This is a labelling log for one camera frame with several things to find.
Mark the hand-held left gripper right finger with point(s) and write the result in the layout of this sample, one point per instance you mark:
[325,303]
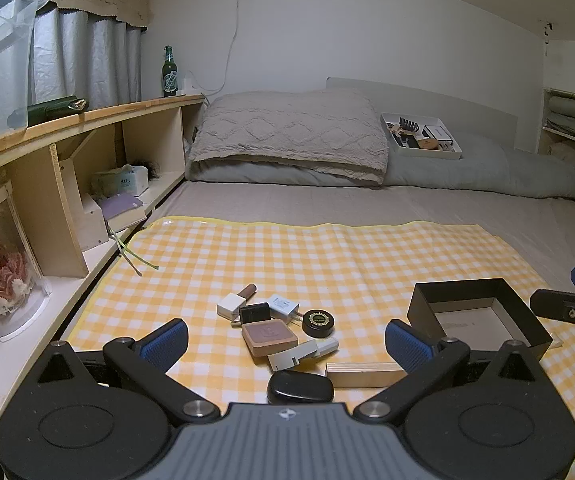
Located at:
[408,347]

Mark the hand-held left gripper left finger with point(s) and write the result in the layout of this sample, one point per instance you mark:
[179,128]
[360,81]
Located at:
[165,346]

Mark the black cardboard box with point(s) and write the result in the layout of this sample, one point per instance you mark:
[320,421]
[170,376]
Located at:
[522,310]

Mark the light wooden block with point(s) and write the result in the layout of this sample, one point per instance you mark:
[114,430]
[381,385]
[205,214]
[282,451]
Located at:
[362,375]

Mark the black round tin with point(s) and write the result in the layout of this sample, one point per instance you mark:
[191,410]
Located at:
[317,322]

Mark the brown square case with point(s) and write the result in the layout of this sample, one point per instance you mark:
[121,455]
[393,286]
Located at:
[267,332]

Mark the black oval case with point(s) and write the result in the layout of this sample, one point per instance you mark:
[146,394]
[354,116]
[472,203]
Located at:
[300,386]

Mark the grey plastic bracket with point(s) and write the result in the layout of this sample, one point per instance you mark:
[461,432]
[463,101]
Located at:
[287,357]

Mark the white charger adapter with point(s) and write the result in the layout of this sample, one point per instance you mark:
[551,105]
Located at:
[282,305]

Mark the yellow-green ribbon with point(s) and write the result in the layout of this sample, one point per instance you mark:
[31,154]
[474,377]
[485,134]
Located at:
[148,263]

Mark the yellow checked mat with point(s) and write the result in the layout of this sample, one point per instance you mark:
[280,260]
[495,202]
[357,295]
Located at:
[317,260]

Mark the light wooden box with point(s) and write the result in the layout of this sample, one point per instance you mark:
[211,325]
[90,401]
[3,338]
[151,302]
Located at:
[89,222]

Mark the purple book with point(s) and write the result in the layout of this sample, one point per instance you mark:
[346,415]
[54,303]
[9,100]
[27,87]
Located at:
[122,205]

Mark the wooden shelf with bedding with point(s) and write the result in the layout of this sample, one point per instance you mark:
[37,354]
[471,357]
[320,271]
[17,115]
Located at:
[542,125]

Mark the grey duvet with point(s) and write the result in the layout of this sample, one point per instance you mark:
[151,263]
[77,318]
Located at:
[467,167]

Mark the tissue pack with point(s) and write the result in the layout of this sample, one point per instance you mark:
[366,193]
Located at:
[122,180]

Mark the black fluffy item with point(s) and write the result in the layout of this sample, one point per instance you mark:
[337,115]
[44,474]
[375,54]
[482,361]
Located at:
[145,166]

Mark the white tray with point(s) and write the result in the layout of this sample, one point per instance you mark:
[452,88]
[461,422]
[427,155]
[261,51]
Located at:
[432,153]

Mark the small white and black box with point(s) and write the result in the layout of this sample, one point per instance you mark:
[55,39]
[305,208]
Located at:
[437,131]

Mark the black hair claw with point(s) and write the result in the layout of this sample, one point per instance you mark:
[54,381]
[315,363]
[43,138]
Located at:
[408,124]

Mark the grey textured pillow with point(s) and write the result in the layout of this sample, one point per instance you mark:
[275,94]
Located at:
[287,130]

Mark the dark green pouch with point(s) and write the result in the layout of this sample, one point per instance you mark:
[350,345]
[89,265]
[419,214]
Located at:
[52,107]

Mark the green glass bottle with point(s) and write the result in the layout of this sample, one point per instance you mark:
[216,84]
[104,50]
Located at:
[169,80]

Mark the grey curtain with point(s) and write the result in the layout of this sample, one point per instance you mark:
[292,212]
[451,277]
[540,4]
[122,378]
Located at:
[77,60]

